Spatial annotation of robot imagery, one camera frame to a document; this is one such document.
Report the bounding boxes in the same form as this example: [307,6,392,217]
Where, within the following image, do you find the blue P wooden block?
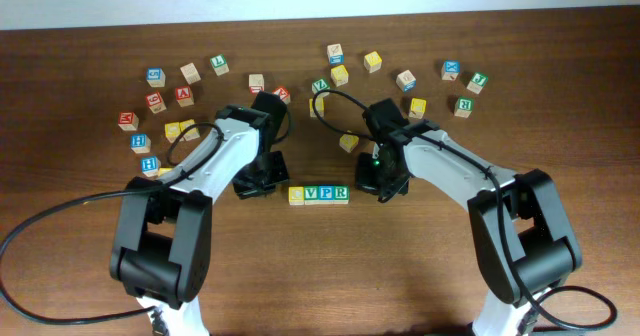
[318,185,335,204]

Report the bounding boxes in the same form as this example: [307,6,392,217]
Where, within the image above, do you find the red M wooden block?
[117,112,139,131]

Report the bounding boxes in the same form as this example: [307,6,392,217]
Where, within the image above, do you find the green Z wooden block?
[312,78,329,98]

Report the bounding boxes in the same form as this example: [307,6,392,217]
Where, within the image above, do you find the yellow block right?
[408,98,427,119]

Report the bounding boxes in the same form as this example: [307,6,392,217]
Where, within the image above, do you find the yellow block pair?
[179,119,200,141]
[164,122,182,143]

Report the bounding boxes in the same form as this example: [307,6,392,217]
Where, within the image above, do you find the plain wooden block upper left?
[180,63,201,85]

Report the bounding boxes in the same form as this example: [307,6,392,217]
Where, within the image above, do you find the red 6 wooden block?
[145,92,166,114]

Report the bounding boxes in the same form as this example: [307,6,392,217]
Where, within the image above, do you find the plain blue-edged wooden block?
[396,70,416,92]

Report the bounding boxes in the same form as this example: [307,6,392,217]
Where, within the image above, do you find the yellow block upper centre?
[330,65,349,87]

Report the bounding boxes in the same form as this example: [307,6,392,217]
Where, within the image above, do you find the red A wooden block left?
[174,86,195,107]

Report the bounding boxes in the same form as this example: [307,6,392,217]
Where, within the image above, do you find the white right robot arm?
[356,99,582,335]

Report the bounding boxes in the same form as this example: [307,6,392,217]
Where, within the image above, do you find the blue-edged top wooden block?
[327,44,344,65]

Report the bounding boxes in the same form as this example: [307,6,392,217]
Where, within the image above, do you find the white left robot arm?
[109,92,289,335]

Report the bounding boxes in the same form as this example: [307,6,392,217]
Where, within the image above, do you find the blue H block lower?
[140,156,161,177]

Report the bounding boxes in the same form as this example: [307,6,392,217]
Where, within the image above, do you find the yellow block lower left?
[157,168,172,177]

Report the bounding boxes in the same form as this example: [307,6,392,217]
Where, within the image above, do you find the green V wooden block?
[304,186,319,205]

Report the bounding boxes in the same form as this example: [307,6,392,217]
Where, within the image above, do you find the red-edged plain wooden block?
[248,74,265,94]

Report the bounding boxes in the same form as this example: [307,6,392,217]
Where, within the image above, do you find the blue H wooden block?
[130,134,151,154]

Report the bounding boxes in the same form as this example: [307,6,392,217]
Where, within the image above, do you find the yellow block centre tilted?
[339,134,359,153]

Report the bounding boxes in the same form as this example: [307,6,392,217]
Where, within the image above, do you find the red a wooden block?
[174,86,195,107]
[273,86,291,104]

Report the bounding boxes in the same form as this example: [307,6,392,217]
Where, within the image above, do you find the red A wooden block centre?
[273,86,291,104]

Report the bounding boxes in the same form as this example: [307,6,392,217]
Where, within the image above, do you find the green L wooden block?
[210,54,230,76]

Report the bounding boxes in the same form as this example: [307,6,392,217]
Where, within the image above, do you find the green R wooden block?
[333,185,350,204]

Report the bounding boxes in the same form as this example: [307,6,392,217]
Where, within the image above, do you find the green R block right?
[454,97,474,118]

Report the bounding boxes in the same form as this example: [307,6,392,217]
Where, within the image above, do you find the yellow block top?
[364,51,382,73]

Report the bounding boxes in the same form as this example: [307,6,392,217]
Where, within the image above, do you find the yellow C wooden block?
[288,186,305,206]

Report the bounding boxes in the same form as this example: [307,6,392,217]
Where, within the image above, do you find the blue X wooden block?
[441,60,461,81]

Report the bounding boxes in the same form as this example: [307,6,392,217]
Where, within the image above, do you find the green J wooden block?
[467,72,489,94]

